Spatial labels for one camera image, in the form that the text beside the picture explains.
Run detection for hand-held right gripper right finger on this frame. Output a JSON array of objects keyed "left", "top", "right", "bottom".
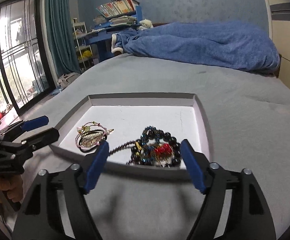
[{"left": 180, "top": 138, "right": 278, "bottom": 240}]

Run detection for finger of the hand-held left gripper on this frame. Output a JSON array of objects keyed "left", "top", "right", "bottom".
[
  {"left": 0, "top": 115, "right": 49, "bottom": 137},
  {"left": 0, "top": 127, "right": 60, "bottom": 161}
]

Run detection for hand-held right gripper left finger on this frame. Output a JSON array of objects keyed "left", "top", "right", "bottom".
[{"left": 11, "top": 140, "right": 110, "bottom": 240}]

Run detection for black hair tie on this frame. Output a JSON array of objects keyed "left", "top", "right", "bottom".
[{"left": 78, "top": 128, "right": 109, "bottom": 153}]

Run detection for pink cord bracelet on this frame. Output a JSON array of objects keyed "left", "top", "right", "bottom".
[{"left": 76, "top": 124, "right": 115, "bottom": 148}]

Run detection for small dark bead bracelet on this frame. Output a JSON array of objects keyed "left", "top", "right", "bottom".
[{"left": 109, "top": 125, "right": 166, "bottom": 166}]

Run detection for large black bead bracelet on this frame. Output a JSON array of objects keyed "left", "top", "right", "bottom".
[{"left": 130, "top": 131, "right": 182, "bottom": 168}]

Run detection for grey cardboard box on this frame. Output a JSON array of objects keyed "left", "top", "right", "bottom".
[{"left": 48, "top": 93, "right": 212, "bottom": 178}]

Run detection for person's left hand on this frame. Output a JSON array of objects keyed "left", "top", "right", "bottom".
[{"left": 0, "top": 174, "right": 23, "bottom": 204}]

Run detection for red bead hair clip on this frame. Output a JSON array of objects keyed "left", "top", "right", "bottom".
[{"left": 153, "top": 143, "right": 173, "bottom": 156}]

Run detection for grey backpack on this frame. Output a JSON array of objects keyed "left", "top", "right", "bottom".
[{"left": 57, "top": 72, "right": 82, "bottom": 90}]

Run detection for black framed glass door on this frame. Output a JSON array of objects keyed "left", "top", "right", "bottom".
[{"left": 0, "top": 0, "right": 57, "bottom": 117}]

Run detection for yellow flowers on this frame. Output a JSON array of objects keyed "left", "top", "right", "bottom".
[{"left": 78, "top": 49, "right": 93, "bottom": 61}]

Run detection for white shelf rack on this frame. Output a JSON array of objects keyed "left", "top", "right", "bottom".
[{"left": 71, "top": 17, "right": 96, "bottom": 72}]

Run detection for teal curtain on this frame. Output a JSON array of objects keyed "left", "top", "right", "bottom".
[{"left": 44, "top": 0, "right": 82, "bottom": 77}]

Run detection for blue desk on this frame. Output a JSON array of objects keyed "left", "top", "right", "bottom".
[{"left": 86, "top": 5, "right": 143, "bottom": 63}]

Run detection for blue fleece blanket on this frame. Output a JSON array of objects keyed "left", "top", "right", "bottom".
[{"left": 111, "top": 21, "right": 282, "bottom": 75}]

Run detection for pile of books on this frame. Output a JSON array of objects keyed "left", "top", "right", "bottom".
[{"left": 93, "top": 0, "right": 141, "bottom": 27}]

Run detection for white plush toy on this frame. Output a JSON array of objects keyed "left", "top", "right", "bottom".
[{"left": 137, "top": 19, "right": 154, "bottom": 31}]

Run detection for beige wardrobe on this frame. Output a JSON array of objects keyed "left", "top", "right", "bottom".
[{"left": 258, "top": 0, "right": 290, "bottom": 96}]

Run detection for gold pearl ring hair clip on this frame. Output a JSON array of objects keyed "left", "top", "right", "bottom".
[{"left": 80, "top": 134, "right": 103, "bottom": 148}]

